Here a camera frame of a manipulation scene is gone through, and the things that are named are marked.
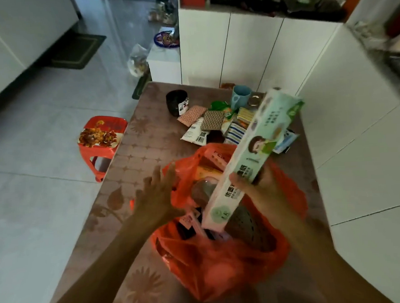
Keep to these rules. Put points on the person's right hand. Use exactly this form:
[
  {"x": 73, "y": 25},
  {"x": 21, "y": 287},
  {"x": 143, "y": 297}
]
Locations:
[{"x": 263, "y": 196}]

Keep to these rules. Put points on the person's left hand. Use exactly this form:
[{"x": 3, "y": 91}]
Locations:
[{"x": 156, "y": 203}]

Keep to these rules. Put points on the grey-green perforated cylinder case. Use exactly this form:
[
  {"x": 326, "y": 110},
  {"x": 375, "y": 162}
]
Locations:
[{"x": 252, "y": 227}]

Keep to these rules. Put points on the white pink long box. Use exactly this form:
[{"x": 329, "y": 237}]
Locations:
[{"x": 219, "y": 157}]

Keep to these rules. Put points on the white blue soft pouch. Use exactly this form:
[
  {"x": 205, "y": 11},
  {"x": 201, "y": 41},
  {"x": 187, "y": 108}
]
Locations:
[{"x": 287, "y": 141}]

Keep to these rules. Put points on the blue striped cloth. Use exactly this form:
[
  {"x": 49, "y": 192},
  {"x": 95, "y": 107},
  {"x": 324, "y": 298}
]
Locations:
[{"x": 234, "y": 134}]

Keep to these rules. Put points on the yellow striped cloth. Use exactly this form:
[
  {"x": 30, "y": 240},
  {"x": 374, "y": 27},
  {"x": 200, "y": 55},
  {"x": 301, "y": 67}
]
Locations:
[{"x": 245, "y": 114}]

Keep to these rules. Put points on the red plastic bag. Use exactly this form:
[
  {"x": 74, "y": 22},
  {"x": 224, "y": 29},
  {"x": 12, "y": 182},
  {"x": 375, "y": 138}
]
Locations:
[{"x": 220, "y": 270}]

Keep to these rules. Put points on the brown checkered pad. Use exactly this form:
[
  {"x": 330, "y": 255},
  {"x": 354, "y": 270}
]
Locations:
[{"x": 213, "y": 120}]

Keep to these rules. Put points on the pink checkered cloth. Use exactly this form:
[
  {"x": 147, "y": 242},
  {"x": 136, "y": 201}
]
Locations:
[{"x": 191, "y": 115}]

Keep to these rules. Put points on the green white snack packet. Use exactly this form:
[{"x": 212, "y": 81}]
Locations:
[{"x": 219, "y": 106}]

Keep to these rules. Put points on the blue plastic cup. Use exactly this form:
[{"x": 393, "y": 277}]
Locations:
[{"x": 240, "y": 96}]

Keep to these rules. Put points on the black cup with label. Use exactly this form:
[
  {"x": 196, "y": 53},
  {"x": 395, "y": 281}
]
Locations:
[{"x": 175, "y": 102}]

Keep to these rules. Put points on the person's left forearm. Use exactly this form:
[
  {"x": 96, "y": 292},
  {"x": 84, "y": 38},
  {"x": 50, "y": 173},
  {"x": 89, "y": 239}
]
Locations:
[{"x": 99, "y": 274}]

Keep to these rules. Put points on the person's right forearm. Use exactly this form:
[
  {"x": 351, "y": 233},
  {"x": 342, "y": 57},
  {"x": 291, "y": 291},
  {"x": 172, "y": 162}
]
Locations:
[{"x": 322, "y": 264}]

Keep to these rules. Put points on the clear plastic bag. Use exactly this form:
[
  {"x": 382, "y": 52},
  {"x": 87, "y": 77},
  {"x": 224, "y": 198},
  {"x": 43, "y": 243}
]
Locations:
[{"x": 137, "y": 62}]

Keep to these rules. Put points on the brown patterned table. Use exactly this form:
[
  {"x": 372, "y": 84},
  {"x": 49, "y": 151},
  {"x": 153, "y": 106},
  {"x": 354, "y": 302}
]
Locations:
[{"x": 136, "y": 160}]

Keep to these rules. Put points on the red plastic stool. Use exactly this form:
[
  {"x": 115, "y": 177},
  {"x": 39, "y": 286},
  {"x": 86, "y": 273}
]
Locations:
[
  {"x": 227, "y": 85},
  {"x": 101, "y": 135}
]

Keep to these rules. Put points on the white counter cabinet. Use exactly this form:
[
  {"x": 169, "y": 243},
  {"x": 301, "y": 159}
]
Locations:
[{"x": 354, "y": 130}]

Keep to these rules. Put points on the small green floor mat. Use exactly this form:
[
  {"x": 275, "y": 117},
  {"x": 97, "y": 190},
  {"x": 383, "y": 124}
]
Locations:
[{"x": 141, "y": 87}]

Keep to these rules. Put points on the low white cabinet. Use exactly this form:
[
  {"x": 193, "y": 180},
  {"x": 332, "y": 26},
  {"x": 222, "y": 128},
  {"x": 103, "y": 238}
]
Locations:
[{"x": 164, "y": 67}]

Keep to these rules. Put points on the tall white cabinet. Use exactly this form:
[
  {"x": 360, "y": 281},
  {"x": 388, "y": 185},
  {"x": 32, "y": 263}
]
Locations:
[{"x": 247, "y": 48}]

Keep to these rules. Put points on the blue rimmed plate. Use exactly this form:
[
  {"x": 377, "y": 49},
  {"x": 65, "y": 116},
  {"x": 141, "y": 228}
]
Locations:
[{"x": 166, "y": 40}]

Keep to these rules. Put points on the dark green door mat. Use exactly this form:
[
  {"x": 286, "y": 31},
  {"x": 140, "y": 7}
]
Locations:
[{"x": 79, "y": 50}]

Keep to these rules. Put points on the pile of dark clothes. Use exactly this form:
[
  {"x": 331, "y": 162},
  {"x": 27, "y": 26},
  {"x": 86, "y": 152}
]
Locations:
[{"x": 296, "y": 7}]

